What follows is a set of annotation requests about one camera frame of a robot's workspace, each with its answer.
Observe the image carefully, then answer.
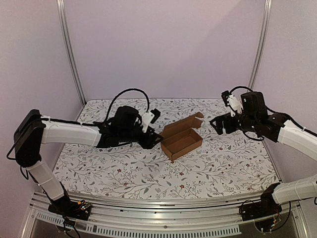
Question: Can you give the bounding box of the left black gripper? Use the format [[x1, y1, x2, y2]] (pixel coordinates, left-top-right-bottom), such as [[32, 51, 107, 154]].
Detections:
[[119, 121, 163, 149]]

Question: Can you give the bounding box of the brown cardboard box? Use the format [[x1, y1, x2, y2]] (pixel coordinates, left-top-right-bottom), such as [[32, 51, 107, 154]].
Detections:
[[160, 112, 204, 161]]

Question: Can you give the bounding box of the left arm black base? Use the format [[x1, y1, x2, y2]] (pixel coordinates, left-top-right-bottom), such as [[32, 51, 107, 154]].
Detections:
[[48, 197, 92, 221]]

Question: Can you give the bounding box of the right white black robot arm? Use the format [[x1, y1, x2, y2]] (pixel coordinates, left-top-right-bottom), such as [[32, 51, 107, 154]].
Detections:
[[210, 91, 317, 216]]

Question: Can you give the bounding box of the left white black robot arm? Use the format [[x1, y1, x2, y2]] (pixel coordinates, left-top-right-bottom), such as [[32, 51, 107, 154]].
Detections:
[[6, 106, 163, 215]]

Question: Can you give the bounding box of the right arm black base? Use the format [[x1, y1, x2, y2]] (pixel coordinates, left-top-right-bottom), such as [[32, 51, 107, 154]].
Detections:
[[239, 198, 282, 221]]

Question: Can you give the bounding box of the floral patterned table mat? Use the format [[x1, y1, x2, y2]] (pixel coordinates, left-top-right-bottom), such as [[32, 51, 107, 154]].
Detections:
[[53, 99, 279, 200]]

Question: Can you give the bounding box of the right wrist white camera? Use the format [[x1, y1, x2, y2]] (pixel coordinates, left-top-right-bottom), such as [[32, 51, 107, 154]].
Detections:
[[221, 91, 243, 117]]

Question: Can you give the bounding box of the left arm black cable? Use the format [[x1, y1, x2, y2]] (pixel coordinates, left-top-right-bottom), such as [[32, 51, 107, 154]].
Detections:
[[106, 88, 151, 119]]

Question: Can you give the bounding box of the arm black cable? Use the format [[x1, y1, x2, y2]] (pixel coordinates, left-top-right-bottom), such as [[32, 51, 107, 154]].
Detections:
[[106, 88, 151, 119], [229, 85, 253, 95]]

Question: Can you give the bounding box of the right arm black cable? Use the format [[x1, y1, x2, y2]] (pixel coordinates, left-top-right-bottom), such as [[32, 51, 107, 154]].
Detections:
[[229, 85, 253, 95]]

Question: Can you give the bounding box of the front aluminium rail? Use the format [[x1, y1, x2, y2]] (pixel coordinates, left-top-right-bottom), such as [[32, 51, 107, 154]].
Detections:
[[22, 192, 308, 238]]

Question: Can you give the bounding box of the right aluminium frame post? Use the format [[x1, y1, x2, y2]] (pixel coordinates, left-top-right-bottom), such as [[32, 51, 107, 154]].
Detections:
[[248, 0, 272, 90]]

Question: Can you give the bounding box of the aluminium frame post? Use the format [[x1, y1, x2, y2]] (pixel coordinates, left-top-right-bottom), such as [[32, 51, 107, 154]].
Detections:
[[56, 0, 87, 106], [248, 0, 272, 90]]

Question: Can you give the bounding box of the left aluminium frame post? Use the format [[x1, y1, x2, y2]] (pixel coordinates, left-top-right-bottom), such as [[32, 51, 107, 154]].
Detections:
[[56, 0, 87, 106]]

